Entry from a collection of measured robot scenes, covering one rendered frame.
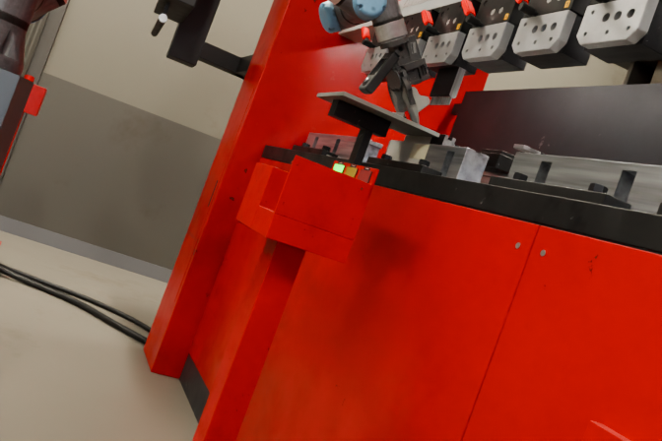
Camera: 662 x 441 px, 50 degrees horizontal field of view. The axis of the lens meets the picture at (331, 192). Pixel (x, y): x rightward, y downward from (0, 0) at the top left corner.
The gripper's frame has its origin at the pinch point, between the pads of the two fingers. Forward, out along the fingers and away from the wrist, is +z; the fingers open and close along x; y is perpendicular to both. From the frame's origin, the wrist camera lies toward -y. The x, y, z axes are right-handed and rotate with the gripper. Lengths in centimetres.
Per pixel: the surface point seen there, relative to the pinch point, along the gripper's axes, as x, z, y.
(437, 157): -15.6, 7.4, -2.7
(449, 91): -6.1, -4.5, 9.9
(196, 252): 84, 32, -51
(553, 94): 25, 13, 62
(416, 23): 20.2, -21.4, 20.0
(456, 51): -6.5, -13.0, 14.3
